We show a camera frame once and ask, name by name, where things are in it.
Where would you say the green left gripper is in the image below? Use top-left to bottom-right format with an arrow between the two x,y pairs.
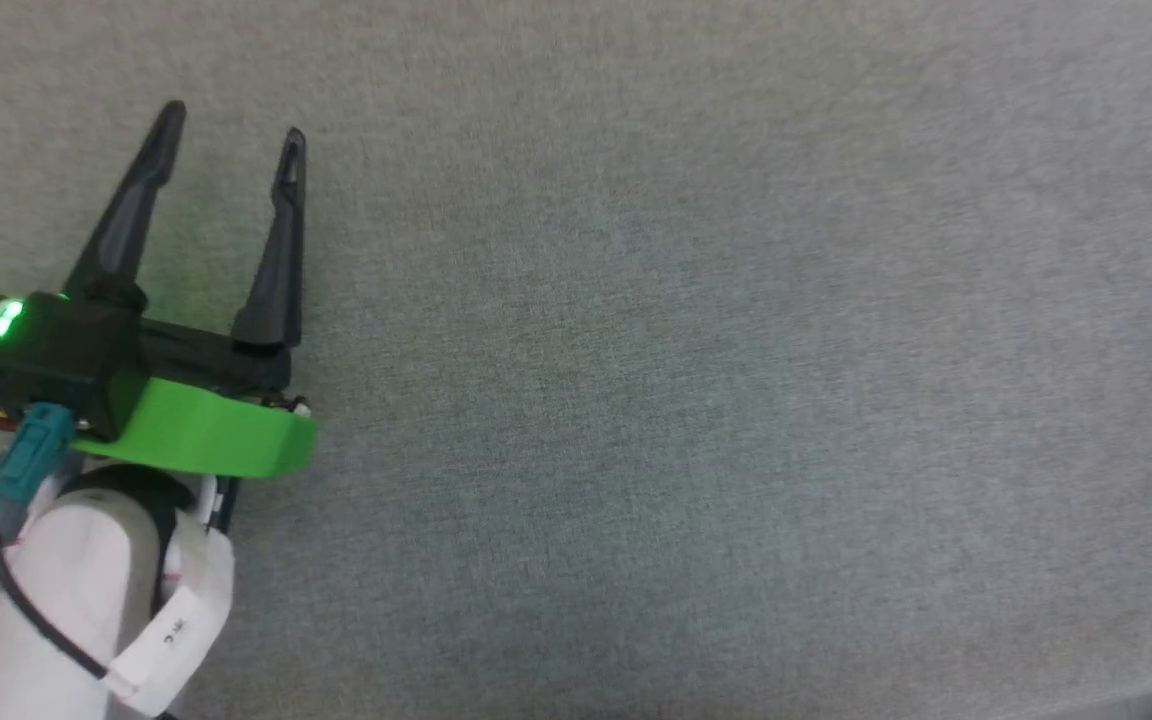
0,99 -> 317,480

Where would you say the left arm cable teal plug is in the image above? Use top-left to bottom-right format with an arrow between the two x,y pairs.
0,405 -> 112,720

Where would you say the white label strap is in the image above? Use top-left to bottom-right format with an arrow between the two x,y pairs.
104,530 -> 237,717

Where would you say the grey fabric sofa cushion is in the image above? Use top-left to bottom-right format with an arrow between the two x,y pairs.
0,0 -> 1152,720

